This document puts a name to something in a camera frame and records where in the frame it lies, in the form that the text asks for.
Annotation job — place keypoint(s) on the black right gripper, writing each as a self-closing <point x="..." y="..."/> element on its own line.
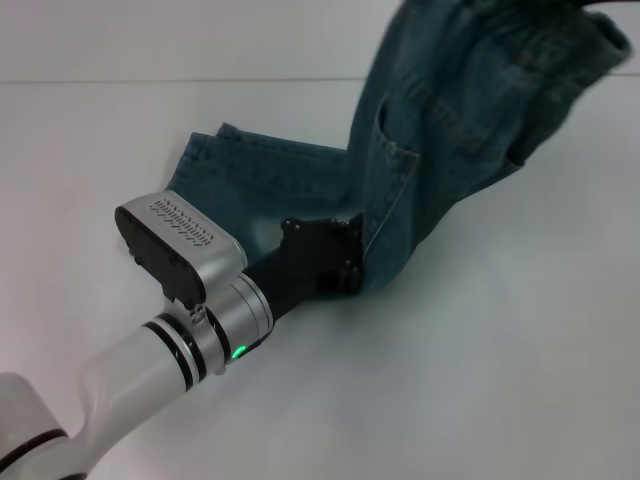
<point x="602" y="2"/>

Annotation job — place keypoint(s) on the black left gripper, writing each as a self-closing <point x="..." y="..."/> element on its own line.
<point x="310" y="265"/>

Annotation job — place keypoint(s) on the blue washed denim shorts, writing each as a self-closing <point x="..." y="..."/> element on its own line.
<point x="450" y="150"/>

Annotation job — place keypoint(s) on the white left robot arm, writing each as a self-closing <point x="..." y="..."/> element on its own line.
<point x="140" y="380"/>

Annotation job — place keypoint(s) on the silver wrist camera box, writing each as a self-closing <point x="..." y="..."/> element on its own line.
<point x="190" y="245"/>

